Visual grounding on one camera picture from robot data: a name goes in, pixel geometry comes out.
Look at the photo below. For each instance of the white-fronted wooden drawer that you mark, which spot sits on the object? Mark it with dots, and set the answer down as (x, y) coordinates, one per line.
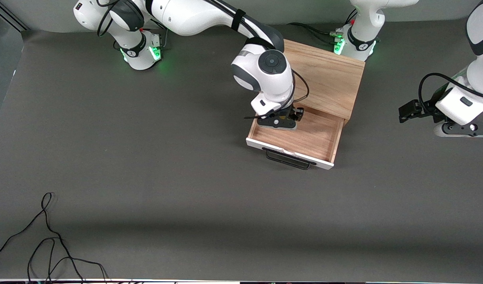
(312, 138)

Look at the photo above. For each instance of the wooden drawer cabinet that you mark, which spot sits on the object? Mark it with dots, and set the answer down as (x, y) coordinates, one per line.
(332, 79)

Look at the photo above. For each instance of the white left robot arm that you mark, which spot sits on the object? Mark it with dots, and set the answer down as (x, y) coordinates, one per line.
(361, 27)

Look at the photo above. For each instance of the dark metal frame rail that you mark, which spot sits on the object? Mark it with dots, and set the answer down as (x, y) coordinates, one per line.
(8, 17)

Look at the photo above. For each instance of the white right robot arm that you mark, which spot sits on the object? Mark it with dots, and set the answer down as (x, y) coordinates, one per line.
(186, 15)

